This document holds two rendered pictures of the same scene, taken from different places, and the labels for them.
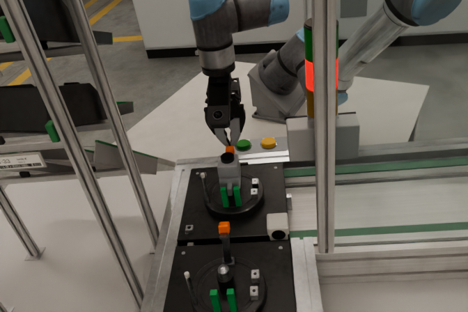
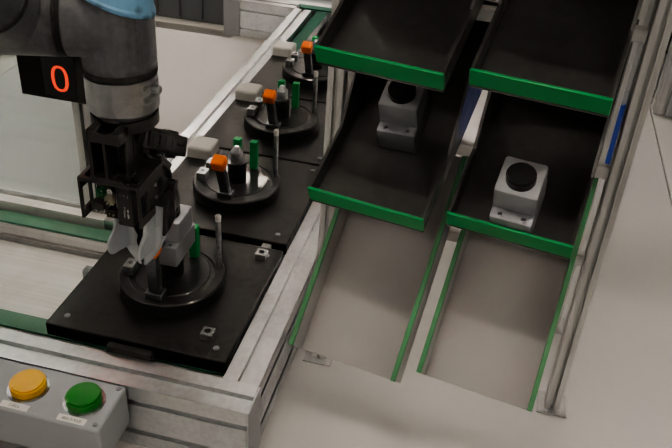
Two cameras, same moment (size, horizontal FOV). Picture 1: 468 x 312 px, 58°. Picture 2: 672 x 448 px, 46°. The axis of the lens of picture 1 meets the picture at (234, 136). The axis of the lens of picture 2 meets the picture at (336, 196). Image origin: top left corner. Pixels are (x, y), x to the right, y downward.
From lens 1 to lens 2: 157 cm
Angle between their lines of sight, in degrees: 113
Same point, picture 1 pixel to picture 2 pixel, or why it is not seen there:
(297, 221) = not seen: hidden behind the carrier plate
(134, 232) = (364, 394)
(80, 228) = (477, 433)
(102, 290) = not seen: hidden behind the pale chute
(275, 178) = (85, 296)
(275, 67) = not seen: outside the picture
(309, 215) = (69, 282)
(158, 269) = (314, 235)
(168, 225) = (292, 281)
